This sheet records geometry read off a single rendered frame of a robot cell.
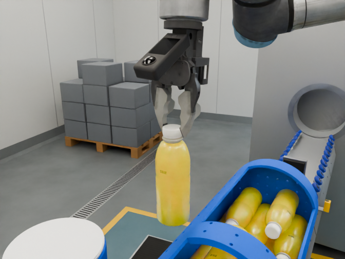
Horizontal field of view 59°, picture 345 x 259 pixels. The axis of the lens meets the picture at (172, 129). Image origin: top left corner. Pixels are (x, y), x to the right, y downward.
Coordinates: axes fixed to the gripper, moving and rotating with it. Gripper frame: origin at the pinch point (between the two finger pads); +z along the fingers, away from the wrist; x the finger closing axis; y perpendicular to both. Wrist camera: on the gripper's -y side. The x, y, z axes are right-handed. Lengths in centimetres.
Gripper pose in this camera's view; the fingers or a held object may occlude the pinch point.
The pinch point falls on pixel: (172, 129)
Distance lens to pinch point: 59.3
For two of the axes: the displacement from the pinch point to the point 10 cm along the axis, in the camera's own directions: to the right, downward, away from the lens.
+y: 5.2, -2.0, 8.3
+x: -8.5, -1.7, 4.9
